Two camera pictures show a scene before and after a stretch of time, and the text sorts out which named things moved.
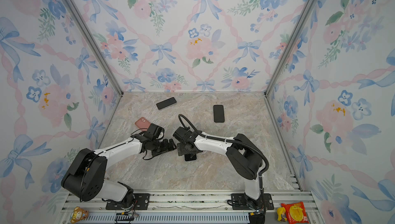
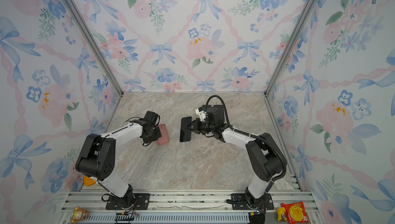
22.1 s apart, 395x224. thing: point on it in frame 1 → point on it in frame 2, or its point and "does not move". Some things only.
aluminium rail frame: (179, 208) does not move
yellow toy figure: (281, 212) does not move
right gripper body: (182, 150) → (205, 128)
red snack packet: (295, 212) does not move
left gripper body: (156, 149) → (155, 134)
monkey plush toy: (78, 214) does not move
